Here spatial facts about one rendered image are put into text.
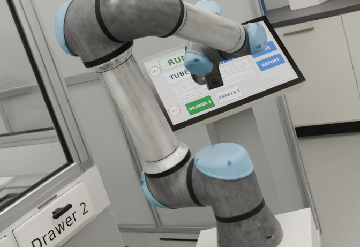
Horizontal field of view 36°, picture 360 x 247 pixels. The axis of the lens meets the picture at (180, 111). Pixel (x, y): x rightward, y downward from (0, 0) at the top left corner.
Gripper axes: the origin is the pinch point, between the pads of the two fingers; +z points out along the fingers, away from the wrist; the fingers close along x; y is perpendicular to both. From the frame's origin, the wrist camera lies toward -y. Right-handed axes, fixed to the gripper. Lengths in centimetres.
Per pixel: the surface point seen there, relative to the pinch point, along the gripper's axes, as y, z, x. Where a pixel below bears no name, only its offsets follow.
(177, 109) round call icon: 2.4, 14.9, 8.0
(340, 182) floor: -12, 157, -93
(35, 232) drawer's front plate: -23, 3, 63
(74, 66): 106, 126, 27
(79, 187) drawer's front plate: -12, 12, 47
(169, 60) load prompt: 21.2, 14.9, 2.6
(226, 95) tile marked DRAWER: 0.5, 14.9, -9.7
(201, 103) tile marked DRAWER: 1.0, 14.9, -0.6
